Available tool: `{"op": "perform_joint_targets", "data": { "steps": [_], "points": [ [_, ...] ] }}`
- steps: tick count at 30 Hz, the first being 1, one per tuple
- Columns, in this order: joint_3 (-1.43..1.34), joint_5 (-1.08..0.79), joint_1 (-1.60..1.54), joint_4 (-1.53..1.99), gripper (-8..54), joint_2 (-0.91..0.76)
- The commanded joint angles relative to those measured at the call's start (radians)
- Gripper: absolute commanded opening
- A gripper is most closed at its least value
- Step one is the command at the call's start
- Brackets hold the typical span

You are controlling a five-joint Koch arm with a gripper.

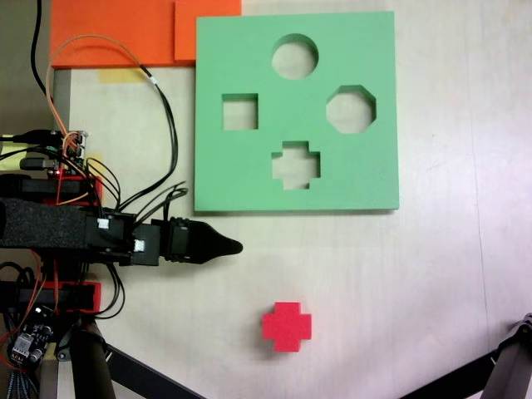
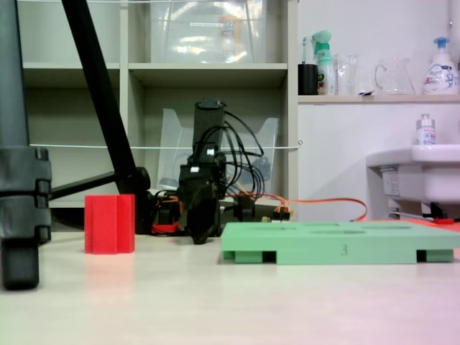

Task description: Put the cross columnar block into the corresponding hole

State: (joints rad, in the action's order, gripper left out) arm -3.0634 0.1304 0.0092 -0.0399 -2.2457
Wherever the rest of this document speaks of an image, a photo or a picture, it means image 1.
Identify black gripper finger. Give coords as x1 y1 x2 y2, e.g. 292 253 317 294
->
199 219 244 249
198 244 244 265

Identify red cross columnar block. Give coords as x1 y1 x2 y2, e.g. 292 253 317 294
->
261 301 313 353

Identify red and black table clamp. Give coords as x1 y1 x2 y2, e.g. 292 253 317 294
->
0 279 103 313
0 173 104 208

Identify yellow tape strip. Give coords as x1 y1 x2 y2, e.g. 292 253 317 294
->
97 68 145 84
85 152 106 178

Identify black tripod brace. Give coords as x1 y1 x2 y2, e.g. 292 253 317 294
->
397 355 500 399
103 342 199 399

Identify motor driver circuit board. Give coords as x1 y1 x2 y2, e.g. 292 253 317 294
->
48 130 89 172

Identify green shape sorter board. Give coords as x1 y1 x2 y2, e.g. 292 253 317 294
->
193 11 401 214

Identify black tripod leg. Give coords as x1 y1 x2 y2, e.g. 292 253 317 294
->
57 322 117 399
484 312 532 399

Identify small power circuit board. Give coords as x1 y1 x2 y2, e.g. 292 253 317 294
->
7 307 56 369

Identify black gripper motor wires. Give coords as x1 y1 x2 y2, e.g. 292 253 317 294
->
132 180 189 228

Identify long black wire pair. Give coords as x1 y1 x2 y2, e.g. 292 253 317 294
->
118 64 180 211

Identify black USB cable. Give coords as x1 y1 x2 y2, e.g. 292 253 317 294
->
0 130 53 146

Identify thin orange wire loop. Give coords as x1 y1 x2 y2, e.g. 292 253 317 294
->
45 34 146 145

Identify braided cable bundle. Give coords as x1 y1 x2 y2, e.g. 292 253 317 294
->
0 365 26 399

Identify thick black cable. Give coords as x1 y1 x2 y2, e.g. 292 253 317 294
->
29 0 50 97

